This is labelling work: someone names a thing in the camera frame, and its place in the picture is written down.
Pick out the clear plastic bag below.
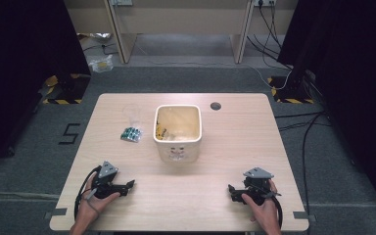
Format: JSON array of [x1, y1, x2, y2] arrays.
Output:
[[87, 54, 115, 73]]

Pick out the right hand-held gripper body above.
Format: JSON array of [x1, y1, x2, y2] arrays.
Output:
[[239, 166, 275, 207]]

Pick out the clear plastic cup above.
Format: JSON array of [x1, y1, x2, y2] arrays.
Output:
[[121, 103, 143, 129]]

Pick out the hand-held gripper black cable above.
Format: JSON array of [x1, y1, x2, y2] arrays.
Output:
[[267, 190, 284, 229], [73, 164, 103, 220]]

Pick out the yellow wrapper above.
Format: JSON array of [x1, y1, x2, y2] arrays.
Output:
[[155, 119, 168, 140]]

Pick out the crumpled clear plastic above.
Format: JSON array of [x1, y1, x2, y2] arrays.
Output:
[[163, 130, 192, 142]]

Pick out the person's left hand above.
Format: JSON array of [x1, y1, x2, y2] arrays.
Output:
[[76, 171, 122, 227]]

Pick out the cream square waste bin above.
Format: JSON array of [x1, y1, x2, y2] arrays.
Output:
[[153, 104, 204, 165]]

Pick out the light wooden desk frame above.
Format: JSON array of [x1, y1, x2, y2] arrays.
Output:
[[103, 0, 257, 65]]

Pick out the black hanging cable bundle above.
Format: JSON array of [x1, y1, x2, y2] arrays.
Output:
[[246, 3, 293, 71]]

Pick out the black stand base striped tape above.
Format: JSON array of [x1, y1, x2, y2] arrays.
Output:
[[41, 72, 92, 106], [266, 75, 316, 105]]

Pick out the person's right hand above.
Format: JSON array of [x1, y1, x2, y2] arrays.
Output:
[[241, 178, 280, 229]]

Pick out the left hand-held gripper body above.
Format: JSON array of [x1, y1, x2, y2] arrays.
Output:
[[91, 161, 130, 200]]

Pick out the black floor cable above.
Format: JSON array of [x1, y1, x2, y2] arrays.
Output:
[[273, 111, 332, 235], [81, 42, 119, 56]]

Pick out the black curtain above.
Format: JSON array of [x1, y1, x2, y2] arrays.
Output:
[[0, 0, 92, 174], [277, 0, 376, 226]]

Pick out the crumpled silver foil bag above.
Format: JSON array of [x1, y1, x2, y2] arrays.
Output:
[[76, 31, 113, 44]]

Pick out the green pill blister pack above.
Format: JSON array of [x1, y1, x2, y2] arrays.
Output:
[[119, 125, 143, 144]]

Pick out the left hand-held gripper black cable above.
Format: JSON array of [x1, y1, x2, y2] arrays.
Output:
[[73, 164, 103, 220]]

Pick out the right hand-held gripper black cable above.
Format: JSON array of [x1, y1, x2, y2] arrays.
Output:
[[267, 190, 284, 229]]

